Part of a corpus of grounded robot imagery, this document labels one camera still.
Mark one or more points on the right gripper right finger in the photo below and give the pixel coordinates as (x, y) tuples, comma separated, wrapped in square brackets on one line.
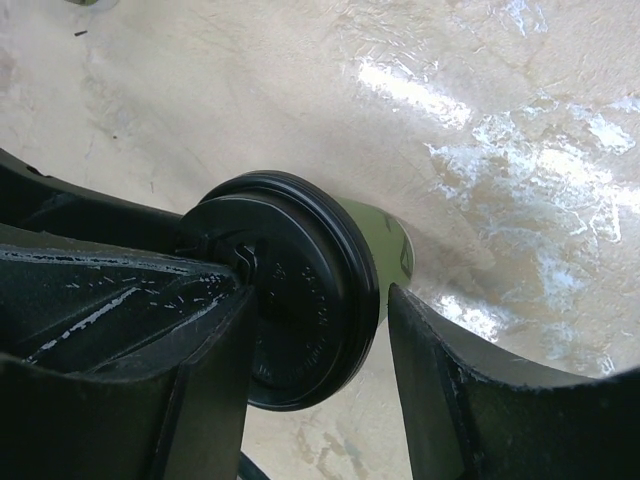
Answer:
[(473, 410)]

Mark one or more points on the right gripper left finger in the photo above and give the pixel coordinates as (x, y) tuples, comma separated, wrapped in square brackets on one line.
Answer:
[(121, 358)]

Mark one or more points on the green paper coffee cup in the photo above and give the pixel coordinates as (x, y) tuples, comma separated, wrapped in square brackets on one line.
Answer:
[(389, 243)]

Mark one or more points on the black plastic cup lid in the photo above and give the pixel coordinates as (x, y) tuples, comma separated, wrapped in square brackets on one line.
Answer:
[(314, 276)]

